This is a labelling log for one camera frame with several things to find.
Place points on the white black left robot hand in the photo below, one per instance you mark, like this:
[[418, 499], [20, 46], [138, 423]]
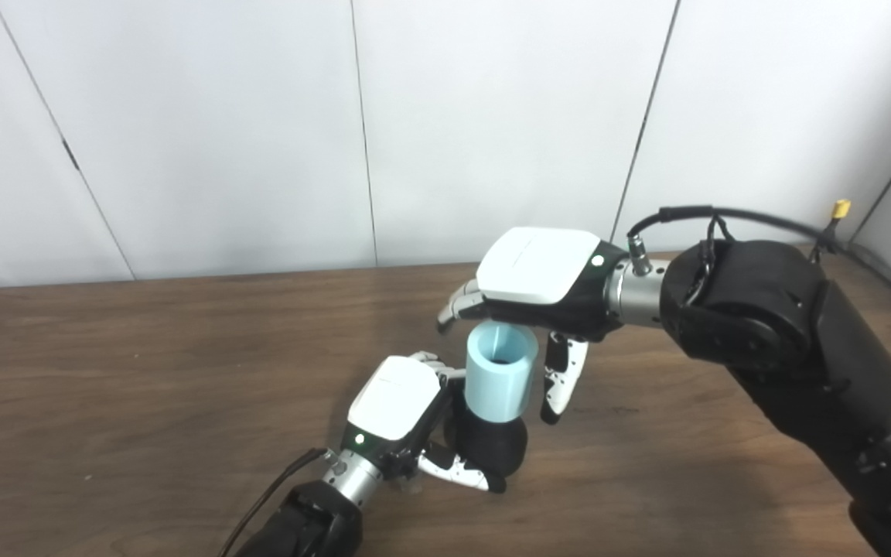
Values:
[[395, 398]]

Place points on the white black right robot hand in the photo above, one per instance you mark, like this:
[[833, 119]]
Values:
[[542, 267]]

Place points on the black funnel-shaped nozzle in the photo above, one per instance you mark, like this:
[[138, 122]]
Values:
[[496, 449]]

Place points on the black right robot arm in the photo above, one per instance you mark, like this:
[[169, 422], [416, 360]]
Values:
[[801, 340]]

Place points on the yellow plug connector lead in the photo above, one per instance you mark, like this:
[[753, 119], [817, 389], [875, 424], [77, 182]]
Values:
[[832, 224]]

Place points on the black wall panel hinge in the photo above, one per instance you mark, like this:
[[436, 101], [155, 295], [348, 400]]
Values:
[[71, 155]]

